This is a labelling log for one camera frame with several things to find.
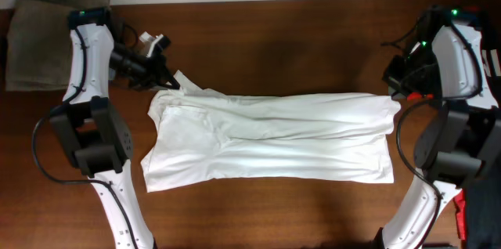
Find white t-shirt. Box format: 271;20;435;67
141;72;401;192

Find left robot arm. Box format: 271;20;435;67
46;7;180;248

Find folded khaki trousers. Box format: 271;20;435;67
5;0;110;92

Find black and red shirt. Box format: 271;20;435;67
390;5;501;249

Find right black cable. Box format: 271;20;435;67
381;9;485;249

